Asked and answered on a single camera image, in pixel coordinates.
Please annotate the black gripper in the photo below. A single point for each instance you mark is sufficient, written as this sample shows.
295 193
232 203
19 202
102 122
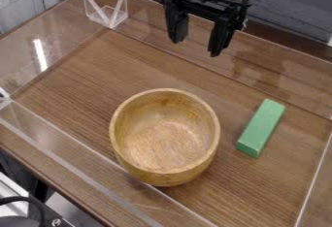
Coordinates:
232 10

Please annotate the green rectangular block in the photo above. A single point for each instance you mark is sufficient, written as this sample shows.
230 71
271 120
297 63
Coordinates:
260 127

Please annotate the brown wooden bowl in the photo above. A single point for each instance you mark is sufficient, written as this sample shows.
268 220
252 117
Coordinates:
165 134

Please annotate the clear acrylic corner bracket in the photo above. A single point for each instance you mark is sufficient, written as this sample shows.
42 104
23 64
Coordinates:
107 16

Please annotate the clear acrylic tray enclosure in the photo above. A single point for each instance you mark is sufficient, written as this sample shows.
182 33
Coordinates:
68 71

